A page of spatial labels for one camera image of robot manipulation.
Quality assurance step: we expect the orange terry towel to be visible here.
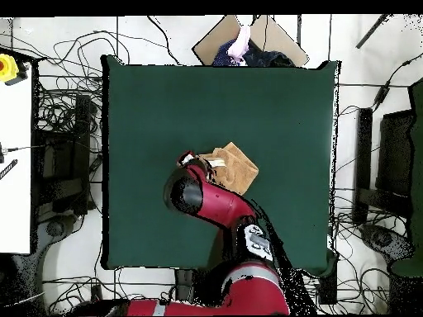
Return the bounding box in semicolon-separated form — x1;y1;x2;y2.
197;141;259;196

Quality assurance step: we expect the dark green table cloth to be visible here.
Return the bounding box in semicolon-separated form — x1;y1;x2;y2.
100;54;341;277

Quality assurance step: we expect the black chair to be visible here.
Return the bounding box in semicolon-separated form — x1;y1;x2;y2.
32;93;92;215
352;107;414;225

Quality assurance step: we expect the brown cardboard box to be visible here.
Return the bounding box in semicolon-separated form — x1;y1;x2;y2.
192;14;310;67

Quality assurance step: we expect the pink garment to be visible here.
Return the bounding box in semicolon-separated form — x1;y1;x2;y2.
226;26;251;64

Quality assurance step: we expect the dark blue garment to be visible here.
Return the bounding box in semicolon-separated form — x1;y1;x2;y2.
211;39;295;67

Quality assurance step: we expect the chair base with casters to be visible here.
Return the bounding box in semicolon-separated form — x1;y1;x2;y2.
359;223;414;265
36;214;78;245

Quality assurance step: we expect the white desk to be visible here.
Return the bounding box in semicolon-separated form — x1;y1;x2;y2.
0;62;34;254

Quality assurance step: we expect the yellow emergency stop button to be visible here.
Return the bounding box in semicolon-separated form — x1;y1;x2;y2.
0;53;31;87

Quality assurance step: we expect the black rod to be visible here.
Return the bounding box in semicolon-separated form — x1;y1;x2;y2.
355;13;394;50

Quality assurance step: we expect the black cable with adapter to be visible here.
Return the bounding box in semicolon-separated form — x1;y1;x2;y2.
373;52;423;110

